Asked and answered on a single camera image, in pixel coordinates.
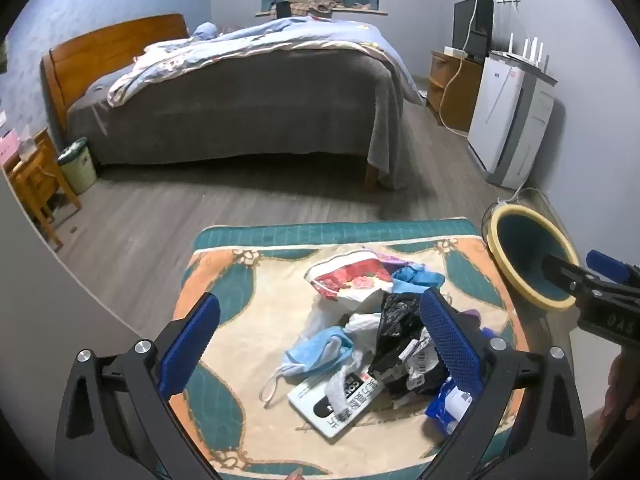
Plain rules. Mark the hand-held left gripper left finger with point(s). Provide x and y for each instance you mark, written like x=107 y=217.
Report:
x=187 y=345

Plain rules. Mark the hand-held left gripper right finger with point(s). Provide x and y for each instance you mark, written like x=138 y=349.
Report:
x=450 y=340

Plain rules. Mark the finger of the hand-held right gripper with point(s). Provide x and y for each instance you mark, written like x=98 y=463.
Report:
x=565 y=272
x=606 y=264

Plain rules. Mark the yellow-rimmed round bin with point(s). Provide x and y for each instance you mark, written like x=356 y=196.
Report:
x=530 y=260

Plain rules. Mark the black plastic bag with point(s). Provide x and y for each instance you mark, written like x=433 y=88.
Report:
x=397 y=330

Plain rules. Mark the blue face mask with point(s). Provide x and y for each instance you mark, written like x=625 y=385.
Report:
x=317 y=350

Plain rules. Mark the white medicine box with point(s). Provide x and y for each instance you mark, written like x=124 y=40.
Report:
x=310 y=400

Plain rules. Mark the person's right hand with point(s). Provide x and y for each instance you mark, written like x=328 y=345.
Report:
x=614 y=380

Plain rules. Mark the blue and white packet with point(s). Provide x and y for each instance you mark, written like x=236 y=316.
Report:
x=442 y=407

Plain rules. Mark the printed floor mat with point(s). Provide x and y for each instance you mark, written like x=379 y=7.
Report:
x=250 y=310

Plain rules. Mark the blue plastic glove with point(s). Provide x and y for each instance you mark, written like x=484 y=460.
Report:
x=415 y=277

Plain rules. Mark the clear plastic wrapper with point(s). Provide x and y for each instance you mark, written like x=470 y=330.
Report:
x=342 y=385

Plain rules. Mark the red and white plastic bag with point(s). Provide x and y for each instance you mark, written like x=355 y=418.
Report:
x=345 y=275

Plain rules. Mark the white air purifier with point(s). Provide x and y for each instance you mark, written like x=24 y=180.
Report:
x=500 y=120

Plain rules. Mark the wooden cabinet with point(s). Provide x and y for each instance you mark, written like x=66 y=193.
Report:
x=460 y=95

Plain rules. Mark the green waste bin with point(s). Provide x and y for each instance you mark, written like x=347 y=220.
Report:
x=77 y=167

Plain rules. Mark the white router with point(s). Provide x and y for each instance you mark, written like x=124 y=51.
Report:
x=525 y=57

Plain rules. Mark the wooden nightstand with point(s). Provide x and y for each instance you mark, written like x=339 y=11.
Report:
x=35 y=180

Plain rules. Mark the grey bedspread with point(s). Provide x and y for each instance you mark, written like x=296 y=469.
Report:
x=250 y=110

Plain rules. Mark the clear plastic container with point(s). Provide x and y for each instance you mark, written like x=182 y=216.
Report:
x=27 y=146

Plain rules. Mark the black monitor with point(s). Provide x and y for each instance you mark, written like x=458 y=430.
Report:
x=470 y=25

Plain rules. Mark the pink box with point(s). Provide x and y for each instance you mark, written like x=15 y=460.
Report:
x=9 y=145

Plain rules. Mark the wooden bed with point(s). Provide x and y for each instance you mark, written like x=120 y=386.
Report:
x=100 y=47

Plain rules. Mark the blue pillow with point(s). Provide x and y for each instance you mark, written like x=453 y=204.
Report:
x=205 y=31

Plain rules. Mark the floral quilt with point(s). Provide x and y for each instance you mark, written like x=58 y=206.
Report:
x=280 y=35

